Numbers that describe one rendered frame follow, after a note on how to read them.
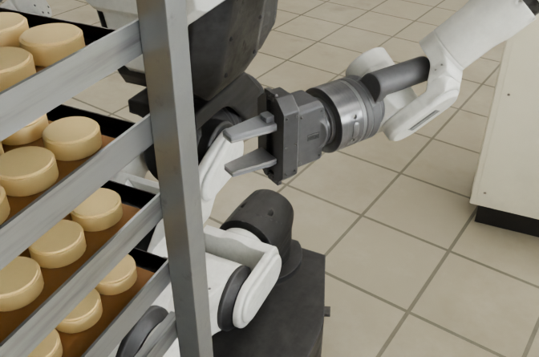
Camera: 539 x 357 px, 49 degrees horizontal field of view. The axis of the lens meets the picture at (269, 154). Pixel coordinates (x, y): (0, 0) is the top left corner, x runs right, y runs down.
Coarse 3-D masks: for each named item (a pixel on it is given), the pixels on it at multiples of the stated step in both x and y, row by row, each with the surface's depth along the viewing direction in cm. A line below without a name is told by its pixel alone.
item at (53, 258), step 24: (96, 192) 60; (72, 216) 58; (96, 216) 57; (120, 216) 60; (48, 240) 54; (72, 240) 54; (96, 240) 57; (24, 264) 52; (48, 264) 53; (72, 264) 55; (0, 288) 49; (24, 288) 50; (48, 288) 52; (0, 312) 50; (24, 312) 50; (0, 336) 48
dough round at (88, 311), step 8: (88, 296) 61; (96, 296) 61; (80, 304) 60; (88, 304) 60; (96, 304) 60; (72, 312) 59; (80, 312) 59; (88, 312) 59; (96, 312) 60; (64, 320) 58; (72, 320) 58; (80, 320) 58; (88, 320) 59; (96, 320) 60; (56, 328) 59; (64, 328) 58; (72, 328) 58; (80, 328) 59; (88, 328) 59
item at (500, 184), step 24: (504, 48) 162; (528, 48) 158; (504, 72) 164; (528, 72) 161; (504, 96) 167; (528, 96) 164; (504, 120) 171; (528, 120) 168; (504, 144) 174; (528, 144) 171; (480, 168) 181; (504, 168) 178; (528, 168) 175; (480, 192) 185; (504, 192) 182; (528, 192) 179; (480, 216) 193; (504, 216) 190; (528, 216) 183
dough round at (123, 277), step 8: (128, 256) 66; (120, 264) 64; (128, 264) 64; (112, 272) 63; (120, 272) 63; (128, 272) 63; (136, 272) 65; (104, 280) 62; (112, 280) 62; (120, 280) 63; (128, 280) 63; (96, 288) 63; (104, 288) 63; (112, 288) 63; (120, 288) 63; (128, 288) 64
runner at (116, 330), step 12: (156, 276) 63; (168, 276) 65; (144, 288) 61; (156, 288) 63; (132, 300) 60; (144, 300) 62; (120, 312) 58; (132, 312) 60; (144, 312) 62; (120, 324) 58; (132, 324) 60; (108, 336) 57; (120, 336) 59; (96, 348) 55; (108, 348) 57
